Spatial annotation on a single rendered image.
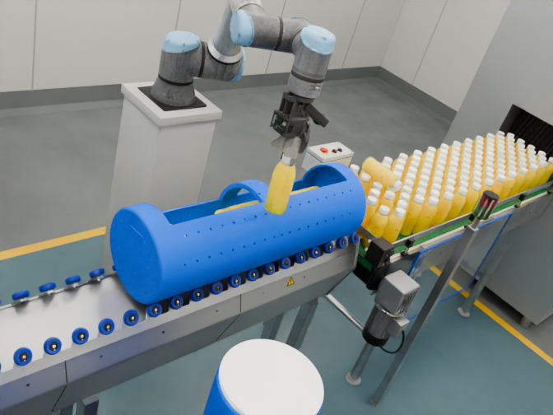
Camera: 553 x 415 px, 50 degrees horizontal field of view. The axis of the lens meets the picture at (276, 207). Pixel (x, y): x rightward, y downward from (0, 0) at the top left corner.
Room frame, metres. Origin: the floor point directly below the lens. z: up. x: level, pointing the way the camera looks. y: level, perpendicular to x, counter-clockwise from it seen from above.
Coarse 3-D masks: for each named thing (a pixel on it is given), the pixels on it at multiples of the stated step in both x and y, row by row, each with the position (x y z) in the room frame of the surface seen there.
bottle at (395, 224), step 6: (390, 216) 2.04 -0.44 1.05; (396, 216) 2.02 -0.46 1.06; (390, 222) 2.02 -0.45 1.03; (396, 222) 2.01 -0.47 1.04; (402, 222) 2.03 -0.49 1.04; (390, 228) 2.01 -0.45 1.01; (396, 228) 2.01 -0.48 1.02; (384, 234) 2.02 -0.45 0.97; (390, 234) 2.01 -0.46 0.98; (396, 234) 2.01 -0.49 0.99; (390, 240) 2.01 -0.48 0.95
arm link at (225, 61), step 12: (228, 0) 2.23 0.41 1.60; (228, 12) 2.23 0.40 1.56; (228, 24) 2.24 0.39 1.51; (216, 36) 2.31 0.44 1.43; (228, 36) 2.26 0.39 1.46; (216, 48) 2.31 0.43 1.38; (228, 48) 2.29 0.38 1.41; (240, 48) 2.38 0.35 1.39; (216, 60) 2.31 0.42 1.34; (228, 60) 2.31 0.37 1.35; (240, 60) 2.38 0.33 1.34; (204, 72) 2.32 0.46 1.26; (216, 72) 2.33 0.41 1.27; (228, 72) 2.35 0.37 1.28; (240, 72) 2.38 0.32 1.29
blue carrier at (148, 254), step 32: (224, 192) 1.67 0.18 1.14; (256, 192) 1.59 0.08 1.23; (320, 192) 1.74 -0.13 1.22; (352, 192) 1.84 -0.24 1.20; (128, 224) 1.31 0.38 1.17; (160, 224) 1.28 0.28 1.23; (192, 224) 1.34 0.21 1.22; (224, 224) 1.40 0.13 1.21; (256, 224) 1.48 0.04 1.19; (288, 224) 1.57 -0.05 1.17; (320, 224) 1.68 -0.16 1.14; (352, 224) 1.81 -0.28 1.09; (128, 256) 1.29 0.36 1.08; (160, 256) 1.21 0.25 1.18; (192, 256) 1.28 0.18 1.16; (224, 256) 1.36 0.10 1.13; (256, 256) 1.46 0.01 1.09; (128, 288) 1.27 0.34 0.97; (160, 288) 1.19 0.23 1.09; (192, 288) 1.30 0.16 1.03
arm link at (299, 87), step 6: (294, 78) 1.47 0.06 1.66; (288, 84) 1.49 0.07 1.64; (294, 84) 1.47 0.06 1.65; (300, 84) 1.46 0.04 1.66; (306, 84) 1.46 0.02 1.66; (312, 84) 1.47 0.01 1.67; (318, 84) 1.48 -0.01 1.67; (294, 90) 1.47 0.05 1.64; (300, 90) 1.46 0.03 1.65; (306, 90) 1.46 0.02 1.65; (312, 90) 1.47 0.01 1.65; (318, 90) 1.49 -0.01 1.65; (306, 96) 1.46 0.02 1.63; (312, 96) 1.47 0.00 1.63
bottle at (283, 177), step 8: (280, 168) 1.49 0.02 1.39; (288, 168) 1.49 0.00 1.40; (272, 176) 1.49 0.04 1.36; (280, 176) 1.48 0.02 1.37; (288, 176) 1.48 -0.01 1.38; (272, 184) 1.48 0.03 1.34; (280, 184) 1.47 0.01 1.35; (288, 184) 1.48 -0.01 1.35; (272, 192) 1.48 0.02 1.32; (280, 192) 1.47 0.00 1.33; (288, 192) 1.49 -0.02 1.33; (272, 200) 1.47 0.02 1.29; (280, 200) 1.47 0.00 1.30; (288, 200) 1.50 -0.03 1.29; (272, 208) 1.47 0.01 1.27; (280, 208) 1.48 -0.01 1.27
